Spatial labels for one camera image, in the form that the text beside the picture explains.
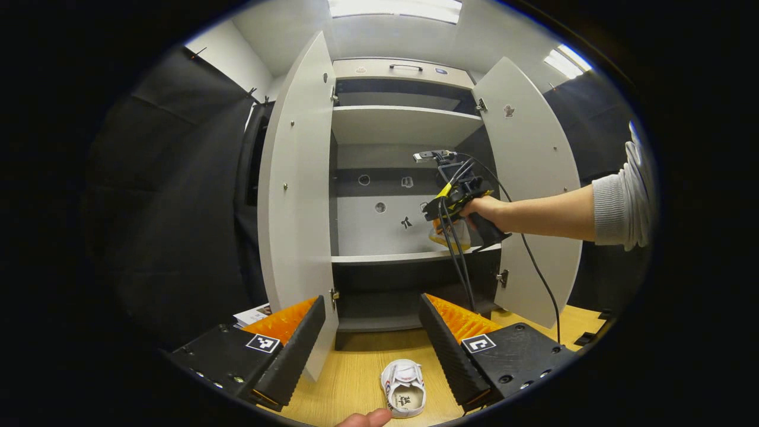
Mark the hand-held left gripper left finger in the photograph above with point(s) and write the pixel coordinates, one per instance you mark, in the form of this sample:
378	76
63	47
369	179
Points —
296	356

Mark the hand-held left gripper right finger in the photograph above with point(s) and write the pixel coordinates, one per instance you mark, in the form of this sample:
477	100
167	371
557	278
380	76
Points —
450	350

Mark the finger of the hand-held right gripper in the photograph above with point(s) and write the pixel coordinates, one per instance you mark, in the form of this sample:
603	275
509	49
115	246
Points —
433	210

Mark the white shoe yellow sole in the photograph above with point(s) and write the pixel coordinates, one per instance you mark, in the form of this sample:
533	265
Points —
456	240
403	379

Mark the grey shoe cabinet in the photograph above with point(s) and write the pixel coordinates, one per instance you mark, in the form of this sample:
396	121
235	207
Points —
403	124

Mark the grey cabinet drawer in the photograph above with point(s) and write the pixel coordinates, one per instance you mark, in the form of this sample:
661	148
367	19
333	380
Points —
379	73

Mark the stack of books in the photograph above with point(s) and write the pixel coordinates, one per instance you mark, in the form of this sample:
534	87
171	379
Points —
252	314

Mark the small black box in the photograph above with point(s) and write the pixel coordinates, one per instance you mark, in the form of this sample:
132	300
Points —
587	339

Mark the black backdrop cloth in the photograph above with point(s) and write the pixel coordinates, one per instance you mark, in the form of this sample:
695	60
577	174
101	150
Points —
599	118
178	207

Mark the small ceiling light panel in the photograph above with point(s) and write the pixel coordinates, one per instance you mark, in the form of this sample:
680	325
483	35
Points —
566	60

